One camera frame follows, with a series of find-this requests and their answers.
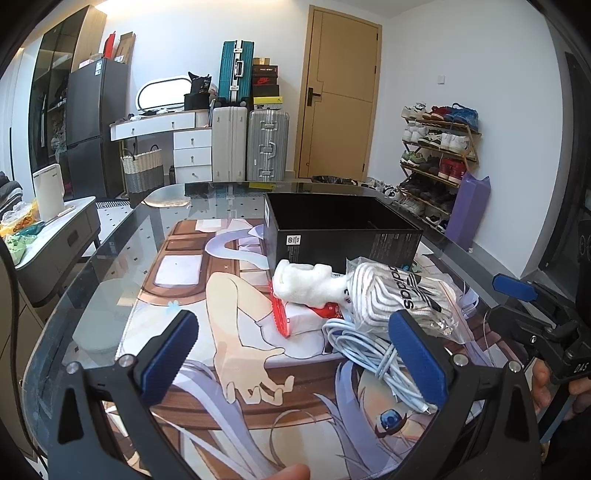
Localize light blue cable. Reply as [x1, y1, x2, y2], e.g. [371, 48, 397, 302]
[321, 316, 438, 415]

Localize bagged white striped rope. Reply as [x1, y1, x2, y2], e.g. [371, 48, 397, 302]
[344, 257, 482, 345]

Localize white plush toy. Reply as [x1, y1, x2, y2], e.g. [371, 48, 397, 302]
[273, 259, 351, 308]

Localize red white balloon glue pack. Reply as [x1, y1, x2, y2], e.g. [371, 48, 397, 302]
[269, 283, 342, 338]

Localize person's right hand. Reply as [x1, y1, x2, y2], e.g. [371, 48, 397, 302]
[531, 359, 591, 420]

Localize person's left hand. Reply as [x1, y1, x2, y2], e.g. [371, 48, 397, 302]
[266, 464, 311, 480]

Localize purple paper bag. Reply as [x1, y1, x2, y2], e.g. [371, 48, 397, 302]
[445, 172, 491, 251]

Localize grey side cabinet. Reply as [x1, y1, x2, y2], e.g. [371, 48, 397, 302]
[16, 196, 100, 307]

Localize wooden shoe rack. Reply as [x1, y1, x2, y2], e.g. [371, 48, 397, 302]
[396, 102, 480, 233]

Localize black cardboard box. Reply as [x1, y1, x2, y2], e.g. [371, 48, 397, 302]
[263, 192, 423, 274]

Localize woven laundry basket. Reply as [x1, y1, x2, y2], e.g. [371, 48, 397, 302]
[121, 145, 164, 194]

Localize wooden door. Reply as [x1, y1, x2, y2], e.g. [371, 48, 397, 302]
[294, 5, 382, 180]

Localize white drawer desk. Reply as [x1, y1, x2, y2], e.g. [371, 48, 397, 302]
[110, 110, 212, 183]

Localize white suitcase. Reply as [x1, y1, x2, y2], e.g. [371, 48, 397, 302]
[211, 106, 249, 182]

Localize black refrigerator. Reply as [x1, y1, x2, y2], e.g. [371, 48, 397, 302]
[65, 58, 128, 199]

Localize silver suitcase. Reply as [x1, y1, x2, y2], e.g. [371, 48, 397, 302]
[246, 110, 290, 182]

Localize black handbag on desk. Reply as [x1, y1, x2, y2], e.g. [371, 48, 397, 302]
[183, 72, 211, 110]

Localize stacked shoe boxes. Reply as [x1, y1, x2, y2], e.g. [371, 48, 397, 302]
[252, 57, 283, 110]

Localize teal suitcase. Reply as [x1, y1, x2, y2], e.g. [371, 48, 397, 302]
[217, 40, 254, 106]

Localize oval black frame mirror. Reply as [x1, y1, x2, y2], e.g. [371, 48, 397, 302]
[135, 76, 191, 111]

